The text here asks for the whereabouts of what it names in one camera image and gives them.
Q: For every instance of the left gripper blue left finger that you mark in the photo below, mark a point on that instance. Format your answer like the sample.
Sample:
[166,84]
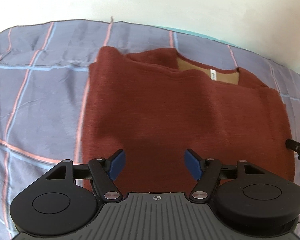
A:
[103,174]

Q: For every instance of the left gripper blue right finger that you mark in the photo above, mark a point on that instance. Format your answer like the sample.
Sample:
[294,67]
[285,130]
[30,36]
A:
[205,172]

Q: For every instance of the dark red knit sweater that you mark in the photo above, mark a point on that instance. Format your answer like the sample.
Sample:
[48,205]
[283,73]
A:
[156,104]

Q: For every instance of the blue plaid bed sheet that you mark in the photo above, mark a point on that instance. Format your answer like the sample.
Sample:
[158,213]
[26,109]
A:
[44,85]

